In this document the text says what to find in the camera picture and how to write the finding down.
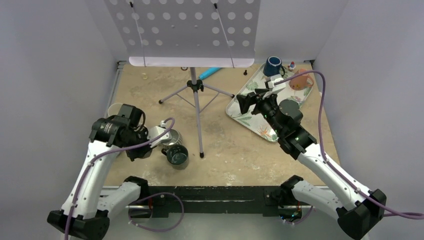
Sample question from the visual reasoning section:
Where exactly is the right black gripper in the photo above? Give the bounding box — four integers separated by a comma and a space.
236, 88, 284, 136

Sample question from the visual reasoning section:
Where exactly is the grey ribbed mug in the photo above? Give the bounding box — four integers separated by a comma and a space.
159, 129, 183, 149

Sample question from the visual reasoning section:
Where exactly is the dark blue mug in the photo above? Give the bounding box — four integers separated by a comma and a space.
263, 56, 286, 77

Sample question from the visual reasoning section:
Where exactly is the orange mug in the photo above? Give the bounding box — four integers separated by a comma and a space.
289, 68, 315, 91

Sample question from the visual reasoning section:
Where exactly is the salmon pink mug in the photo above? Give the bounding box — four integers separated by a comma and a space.
106, 102, 123, 117

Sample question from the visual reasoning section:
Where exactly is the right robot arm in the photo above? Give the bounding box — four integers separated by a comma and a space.
236, 88, 387, 240

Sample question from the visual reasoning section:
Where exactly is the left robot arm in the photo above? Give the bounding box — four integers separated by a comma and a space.
47, 104, 152, 240

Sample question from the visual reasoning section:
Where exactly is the light blue cylinder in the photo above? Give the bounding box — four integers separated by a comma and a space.
198, 67, 221, 80

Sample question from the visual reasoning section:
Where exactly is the small gnome figurine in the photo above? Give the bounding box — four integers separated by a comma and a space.
287, 61, 296, 72

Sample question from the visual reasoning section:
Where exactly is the perforated music stand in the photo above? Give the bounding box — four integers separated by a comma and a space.
103, 0, 261, 159

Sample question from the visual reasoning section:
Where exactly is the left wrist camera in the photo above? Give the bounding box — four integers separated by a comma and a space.
147, 120, 172, 148

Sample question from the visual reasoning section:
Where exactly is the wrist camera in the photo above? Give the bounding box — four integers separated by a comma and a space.
147, 120, 172, 148
263, 74, 286, 98

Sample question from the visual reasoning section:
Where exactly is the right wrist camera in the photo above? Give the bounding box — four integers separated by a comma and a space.
263, 74, 286, 98

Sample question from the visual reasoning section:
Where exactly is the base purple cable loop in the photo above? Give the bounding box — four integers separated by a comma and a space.
127, 192, 185, 233

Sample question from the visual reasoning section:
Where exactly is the aluminium frame rail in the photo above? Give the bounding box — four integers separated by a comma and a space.
97, 184, 133, 209

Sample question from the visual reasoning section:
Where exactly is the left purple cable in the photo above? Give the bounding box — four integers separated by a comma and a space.
63, 117, 176, 240

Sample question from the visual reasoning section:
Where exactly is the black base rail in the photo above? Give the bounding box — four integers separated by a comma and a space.
128, 185, 314, 220

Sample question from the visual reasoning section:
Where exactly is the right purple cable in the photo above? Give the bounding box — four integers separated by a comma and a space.
278, 70, 424, 221

